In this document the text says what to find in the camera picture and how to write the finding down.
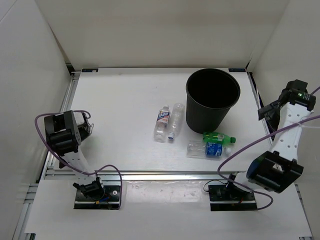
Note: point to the clear bottle orange blue label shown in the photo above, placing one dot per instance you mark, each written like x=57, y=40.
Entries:
x=159, y=133

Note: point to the black plastic waste bin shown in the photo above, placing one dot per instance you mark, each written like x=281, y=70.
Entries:
x=211, y=93

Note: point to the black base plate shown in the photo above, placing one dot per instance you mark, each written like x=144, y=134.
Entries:
x=110, y=200
x=223, y=198

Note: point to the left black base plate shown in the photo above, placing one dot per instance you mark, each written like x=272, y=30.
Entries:
x=110, y=200

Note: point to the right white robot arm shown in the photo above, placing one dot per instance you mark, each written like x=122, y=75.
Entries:
x=277, y=168

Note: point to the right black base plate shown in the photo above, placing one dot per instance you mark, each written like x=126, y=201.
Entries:
x=223, y=198

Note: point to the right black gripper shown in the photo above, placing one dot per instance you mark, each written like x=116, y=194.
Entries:
x=267, y=112

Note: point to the green plastic bottle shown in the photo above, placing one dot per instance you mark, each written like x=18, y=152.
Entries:
x=218, y=138

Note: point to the clear bottle blue cap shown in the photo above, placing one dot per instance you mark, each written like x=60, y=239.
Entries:
x=175, y=121

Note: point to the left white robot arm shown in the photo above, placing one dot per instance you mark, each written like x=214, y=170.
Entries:
x=64, y=134

